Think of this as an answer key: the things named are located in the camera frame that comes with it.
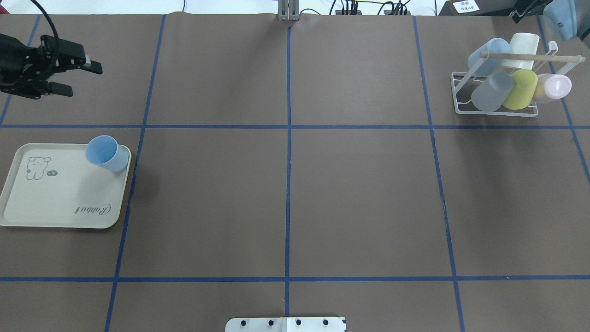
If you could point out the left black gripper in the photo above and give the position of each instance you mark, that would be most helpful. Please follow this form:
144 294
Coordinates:
14 69

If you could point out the grey white cup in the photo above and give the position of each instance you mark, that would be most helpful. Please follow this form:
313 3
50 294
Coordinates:
490 94

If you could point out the cream white cup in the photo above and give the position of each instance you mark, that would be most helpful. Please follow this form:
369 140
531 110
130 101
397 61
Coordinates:
522 43

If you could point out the yellow plastic cup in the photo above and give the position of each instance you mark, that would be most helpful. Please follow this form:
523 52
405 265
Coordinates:
521 95

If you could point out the pink plastic cup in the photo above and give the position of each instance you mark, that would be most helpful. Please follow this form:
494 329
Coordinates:
551 87

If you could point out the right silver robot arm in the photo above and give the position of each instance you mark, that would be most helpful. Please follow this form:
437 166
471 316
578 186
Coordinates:
568 19

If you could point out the cream plastic tray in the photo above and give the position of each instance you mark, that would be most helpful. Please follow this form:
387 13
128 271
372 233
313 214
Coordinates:
54 185

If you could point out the aluminium frame post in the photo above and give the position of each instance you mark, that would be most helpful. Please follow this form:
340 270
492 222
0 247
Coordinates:
288 10

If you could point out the grey metal base plate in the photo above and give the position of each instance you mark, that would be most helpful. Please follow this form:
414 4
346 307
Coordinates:
287 324

